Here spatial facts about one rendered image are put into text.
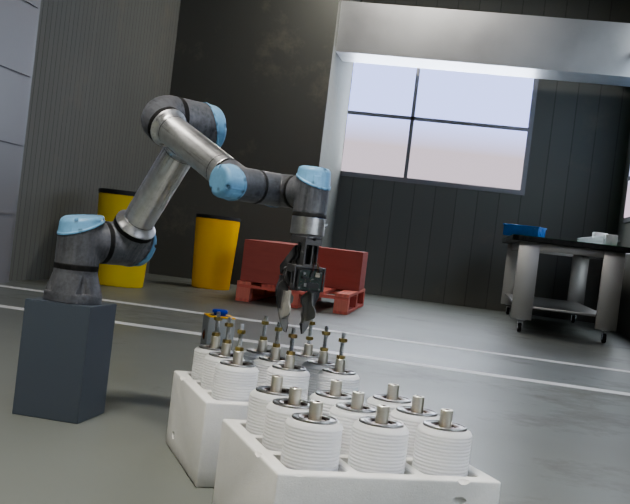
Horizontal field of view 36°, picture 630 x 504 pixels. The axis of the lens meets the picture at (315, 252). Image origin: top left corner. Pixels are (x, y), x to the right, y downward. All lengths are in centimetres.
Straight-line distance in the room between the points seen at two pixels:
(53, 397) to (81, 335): 18
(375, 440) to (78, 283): 119
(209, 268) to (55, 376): 556
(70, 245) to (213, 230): 551
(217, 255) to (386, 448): 652
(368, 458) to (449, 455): 14
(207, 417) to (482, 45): 739
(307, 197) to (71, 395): 86
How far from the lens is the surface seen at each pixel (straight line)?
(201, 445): 205
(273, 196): 213
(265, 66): 919
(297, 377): 211
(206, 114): 244
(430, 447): 166
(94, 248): 258
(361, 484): 157
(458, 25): 920
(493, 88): 1032
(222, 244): 806
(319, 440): 156
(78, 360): 254
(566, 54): 917
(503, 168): 1021
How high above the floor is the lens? 55
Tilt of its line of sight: 1 degrees down
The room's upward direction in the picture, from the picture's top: 7 degrees clockwise
